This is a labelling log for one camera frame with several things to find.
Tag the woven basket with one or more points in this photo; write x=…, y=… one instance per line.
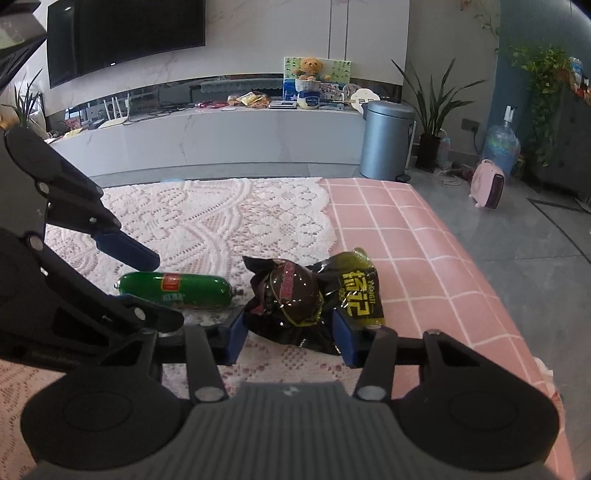
x=308, y=84

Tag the blue lid white jar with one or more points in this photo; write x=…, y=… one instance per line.
x=308, y=100

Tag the dark snack packet red label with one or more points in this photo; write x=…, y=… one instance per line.
x=291, y=295

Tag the white lace tablecloth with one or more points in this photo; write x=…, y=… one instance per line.
x=207, y=217

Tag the white round hand fan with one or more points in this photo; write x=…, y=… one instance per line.
x=364, y=100

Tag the grey cabinet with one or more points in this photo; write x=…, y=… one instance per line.
x=568, y=147

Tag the potted long-leaf plant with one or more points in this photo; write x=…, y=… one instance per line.
x=431, y=120

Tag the pink space heater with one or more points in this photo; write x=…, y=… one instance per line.
x=485, y=184

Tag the white router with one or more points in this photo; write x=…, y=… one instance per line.
x=116, y=110

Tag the green ivy plant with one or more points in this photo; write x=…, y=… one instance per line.
x=545, y=78

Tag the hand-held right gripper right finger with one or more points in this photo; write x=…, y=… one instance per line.
x=344, y=340

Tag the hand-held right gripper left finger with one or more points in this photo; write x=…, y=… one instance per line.
x=235, y=340

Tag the blue water jug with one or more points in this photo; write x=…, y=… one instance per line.
x=501, y=147

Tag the grey pedal trash can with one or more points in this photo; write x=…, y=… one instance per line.
x=385, y=143

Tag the brown teddy bear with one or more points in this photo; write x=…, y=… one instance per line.
x=311, y=67

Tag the small spiky potted plant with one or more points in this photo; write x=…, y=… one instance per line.
x=25, y=104

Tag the black snack packet yellow print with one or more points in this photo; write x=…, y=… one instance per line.
x=360, y=290

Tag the grey kitchen scale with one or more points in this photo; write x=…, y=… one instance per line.
x=282, y=105

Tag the hanging vine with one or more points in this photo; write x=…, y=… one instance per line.
x=489, y=21

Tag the white marble television console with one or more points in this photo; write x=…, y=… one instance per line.
x=231, y=138

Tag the black television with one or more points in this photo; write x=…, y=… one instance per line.
x=124, y=37

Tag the green sausage red label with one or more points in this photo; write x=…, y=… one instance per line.
x=194, y=288

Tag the pink grid tablecloth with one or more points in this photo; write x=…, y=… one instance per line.
x=415, y=240

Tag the green picture board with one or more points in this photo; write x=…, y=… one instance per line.
x=339, y=69

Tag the yellow snack bags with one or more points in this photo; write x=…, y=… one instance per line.
x=251, y=100

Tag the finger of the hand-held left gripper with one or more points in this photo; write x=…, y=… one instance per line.
x=134, y=311
x=124, y=251

